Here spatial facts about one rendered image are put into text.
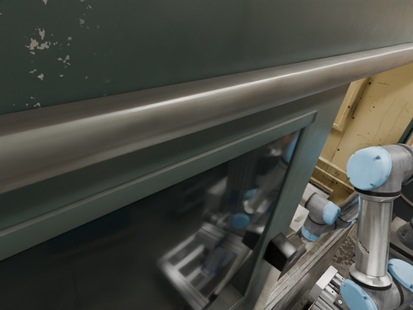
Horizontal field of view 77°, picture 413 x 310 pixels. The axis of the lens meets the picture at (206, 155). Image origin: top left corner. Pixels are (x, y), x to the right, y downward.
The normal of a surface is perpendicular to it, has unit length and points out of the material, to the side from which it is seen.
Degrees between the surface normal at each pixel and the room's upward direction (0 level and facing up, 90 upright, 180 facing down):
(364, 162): 83
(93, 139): 90
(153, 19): 90
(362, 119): 92
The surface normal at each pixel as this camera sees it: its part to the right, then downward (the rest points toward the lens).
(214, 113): 0.64, 0.49
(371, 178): -0.95, -0.03
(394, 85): -0.76, 0.30
